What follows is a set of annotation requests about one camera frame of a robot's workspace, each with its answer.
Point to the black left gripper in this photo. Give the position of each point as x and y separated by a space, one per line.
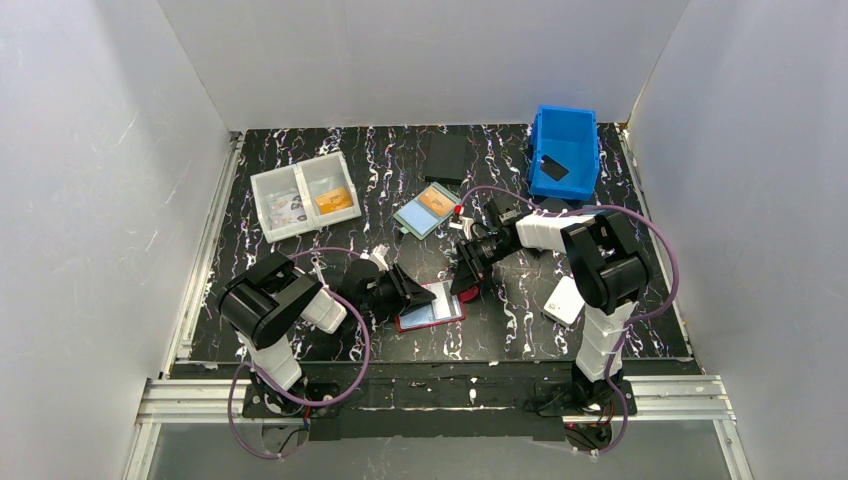
399 288

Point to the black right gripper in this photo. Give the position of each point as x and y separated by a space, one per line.
469 256

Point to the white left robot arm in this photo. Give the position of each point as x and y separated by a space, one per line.
264 302

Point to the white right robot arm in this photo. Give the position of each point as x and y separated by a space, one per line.
607 263

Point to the green open card wallet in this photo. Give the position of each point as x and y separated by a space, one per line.
426 211

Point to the white card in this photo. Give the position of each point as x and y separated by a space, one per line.
565 303

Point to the orange card in tray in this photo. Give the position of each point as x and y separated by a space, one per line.
334 200

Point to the black card in bin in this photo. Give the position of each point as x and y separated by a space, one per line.
553 169

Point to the patterned card in tray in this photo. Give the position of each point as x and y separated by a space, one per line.
285 209

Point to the dark grey flat wallet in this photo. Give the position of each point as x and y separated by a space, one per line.
555 205

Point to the black wallet at back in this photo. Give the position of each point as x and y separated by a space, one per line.
446 159

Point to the clear two-compartment tray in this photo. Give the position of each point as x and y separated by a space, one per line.
309 178

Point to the blue plastic bin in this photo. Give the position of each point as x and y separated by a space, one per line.
570 136

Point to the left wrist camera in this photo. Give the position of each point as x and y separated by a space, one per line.
378 255

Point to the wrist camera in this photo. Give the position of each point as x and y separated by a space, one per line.
378 255
459 221

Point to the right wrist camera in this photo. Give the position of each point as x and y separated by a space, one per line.
459 221

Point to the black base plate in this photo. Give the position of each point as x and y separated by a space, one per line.
534 399

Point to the aluminium frame rail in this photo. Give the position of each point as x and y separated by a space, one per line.
683 426

